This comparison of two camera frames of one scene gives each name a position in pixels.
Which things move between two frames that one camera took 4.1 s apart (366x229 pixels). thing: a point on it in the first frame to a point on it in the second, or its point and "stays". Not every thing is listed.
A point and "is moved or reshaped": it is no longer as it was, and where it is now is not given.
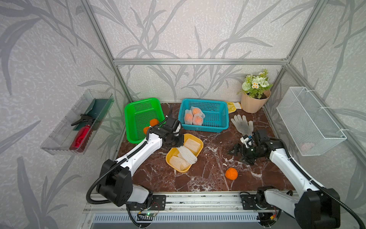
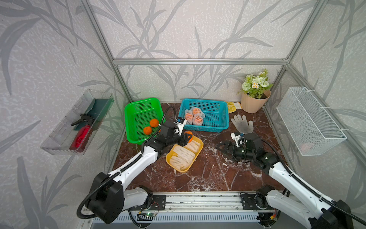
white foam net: (179, 163) stays
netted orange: (231, 173) to (189, 132)
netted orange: (154, 122) stays
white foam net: (187, 154) is moved or reshaped
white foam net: (192, 144) stays
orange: (145, 130) stays
